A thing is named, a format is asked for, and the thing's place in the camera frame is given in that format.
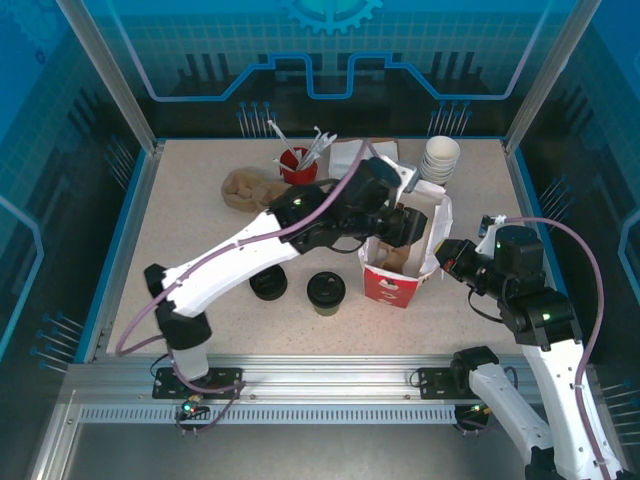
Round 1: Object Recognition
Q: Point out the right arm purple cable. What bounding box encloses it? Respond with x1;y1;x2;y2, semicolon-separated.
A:
502;215;619;474

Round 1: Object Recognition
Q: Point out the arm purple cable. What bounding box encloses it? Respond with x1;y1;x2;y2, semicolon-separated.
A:
115;139;375;437
502;215;619;474

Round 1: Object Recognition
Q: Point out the black plastic cup lid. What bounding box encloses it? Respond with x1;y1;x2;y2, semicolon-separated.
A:
306;271;347;307

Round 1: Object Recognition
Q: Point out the brown pulp carrier stack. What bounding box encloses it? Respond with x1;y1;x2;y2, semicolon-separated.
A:
221;168;290;214

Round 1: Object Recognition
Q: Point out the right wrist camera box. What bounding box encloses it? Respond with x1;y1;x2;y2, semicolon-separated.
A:
478;213;507;240

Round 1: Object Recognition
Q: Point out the grey metal shelf plate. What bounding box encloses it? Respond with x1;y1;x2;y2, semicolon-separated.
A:
64;423;551;480

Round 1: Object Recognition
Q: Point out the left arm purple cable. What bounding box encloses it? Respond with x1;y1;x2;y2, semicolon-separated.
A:
115;139;375;437

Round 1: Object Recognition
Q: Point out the red plastic cup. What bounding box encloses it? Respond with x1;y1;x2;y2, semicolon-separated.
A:
278;146;320;185

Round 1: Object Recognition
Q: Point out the aluminium frame post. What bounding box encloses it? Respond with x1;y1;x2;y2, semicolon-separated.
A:
55;0;167;155
501;0;586;156

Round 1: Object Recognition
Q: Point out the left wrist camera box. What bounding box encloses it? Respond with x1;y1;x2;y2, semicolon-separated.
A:
384;155;420;195

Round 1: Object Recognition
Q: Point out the red white paper bag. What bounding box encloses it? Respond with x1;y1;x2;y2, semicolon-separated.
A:
358;177;455;310

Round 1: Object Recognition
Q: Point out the aluminium mounting rail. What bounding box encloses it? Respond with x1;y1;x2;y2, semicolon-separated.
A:
63;353;601;404

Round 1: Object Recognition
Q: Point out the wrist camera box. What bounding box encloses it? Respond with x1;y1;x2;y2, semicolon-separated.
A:
478;213;507;240
384;155;420;195

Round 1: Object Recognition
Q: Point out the black plastic lid stack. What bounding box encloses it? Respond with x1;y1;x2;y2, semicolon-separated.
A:
248;264;289;302

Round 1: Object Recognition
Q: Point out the slotted grey cable duct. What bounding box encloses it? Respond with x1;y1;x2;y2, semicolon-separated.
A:
78;404;460;426

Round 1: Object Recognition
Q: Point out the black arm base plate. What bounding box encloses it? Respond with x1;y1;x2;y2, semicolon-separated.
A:
416;367;510;401
152;367;245;401

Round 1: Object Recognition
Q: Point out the aluminium frame side rail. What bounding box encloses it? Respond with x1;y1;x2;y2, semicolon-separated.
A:
27;399;84;480

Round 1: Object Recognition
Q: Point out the white paper napkin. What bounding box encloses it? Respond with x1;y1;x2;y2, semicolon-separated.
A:
328;141;369;180

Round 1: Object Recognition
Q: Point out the cable connector with LED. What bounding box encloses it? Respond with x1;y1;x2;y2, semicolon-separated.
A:
457;402;496;431
174;397;209;421

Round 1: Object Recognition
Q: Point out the long wrapped white straw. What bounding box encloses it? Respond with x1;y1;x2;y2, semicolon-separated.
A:
266;118;301;166

